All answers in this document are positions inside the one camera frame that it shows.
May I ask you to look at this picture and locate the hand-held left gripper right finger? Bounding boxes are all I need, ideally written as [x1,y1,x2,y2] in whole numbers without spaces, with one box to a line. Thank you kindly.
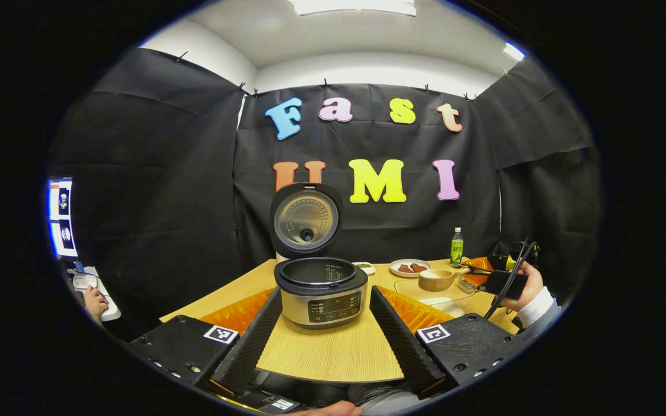
[369,285,530,399]

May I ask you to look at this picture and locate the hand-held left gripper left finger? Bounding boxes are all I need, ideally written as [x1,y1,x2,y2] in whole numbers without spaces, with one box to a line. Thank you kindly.
[128,285,283,396]

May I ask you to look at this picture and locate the wooden spoon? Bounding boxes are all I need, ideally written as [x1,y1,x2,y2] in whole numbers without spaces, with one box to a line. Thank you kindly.
[417,266,475,292]

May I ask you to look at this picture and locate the green drink bottle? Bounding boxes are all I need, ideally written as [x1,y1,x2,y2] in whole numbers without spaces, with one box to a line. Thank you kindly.
[450,227,464,268]

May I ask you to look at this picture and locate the white round plate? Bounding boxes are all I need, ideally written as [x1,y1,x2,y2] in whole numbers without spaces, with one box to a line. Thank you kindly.
[389,258,432,278]

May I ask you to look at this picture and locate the person's grey trousers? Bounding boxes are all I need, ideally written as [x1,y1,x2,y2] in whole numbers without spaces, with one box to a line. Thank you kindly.
[347,381,426,415]

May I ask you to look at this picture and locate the white keyboard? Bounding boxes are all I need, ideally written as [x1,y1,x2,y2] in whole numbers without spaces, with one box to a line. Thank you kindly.
[72,266,121,322]

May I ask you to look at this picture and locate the black backdrop cloth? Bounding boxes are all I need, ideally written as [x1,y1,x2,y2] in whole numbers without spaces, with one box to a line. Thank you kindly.
[47,47,602,336]

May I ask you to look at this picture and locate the computer monitor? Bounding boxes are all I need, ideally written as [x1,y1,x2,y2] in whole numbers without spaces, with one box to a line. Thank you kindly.
[47,177,79,259]

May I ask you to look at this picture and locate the long ceiling light panel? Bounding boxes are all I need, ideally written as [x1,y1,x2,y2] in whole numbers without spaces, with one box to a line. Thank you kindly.
[287,0,417,17]

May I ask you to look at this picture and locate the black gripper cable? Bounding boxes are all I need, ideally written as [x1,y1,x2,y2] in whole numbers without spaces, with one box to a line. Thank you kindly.
[483,237,536,320]

